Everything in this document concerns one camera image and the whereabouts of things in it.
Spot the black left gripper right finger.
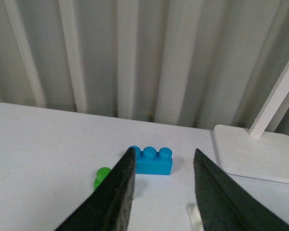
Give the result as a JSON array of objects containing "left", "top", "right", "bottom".
[{"left": 194, "top": 149, "right": 289, "bottom": 231}]

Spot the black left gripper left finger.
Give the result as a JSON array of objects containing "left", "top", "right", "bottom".
[{"left": 56, "top": 148, "right": 136, "bottom": 231}]

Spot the white studded base plate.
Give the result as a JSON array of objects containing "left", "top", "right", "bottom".
[{"left": 187, "top": 204, "right": 204, "bottom": 231}]

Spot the green toy block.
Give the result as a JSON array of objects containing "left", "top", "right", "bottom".
[{"left": 93, "top": 167, "right": 111, "bottom": 190}]

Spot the blue toy block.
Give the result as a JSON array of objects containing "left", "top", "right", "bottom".
[{"left": 128, "top": 146, "right": 173, "bottom": 175}]

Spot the white lamp stand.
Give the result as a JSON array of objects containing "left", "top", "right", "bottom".
[{"left": 213, "top": 61, "right": 289, "bottom": 184}]

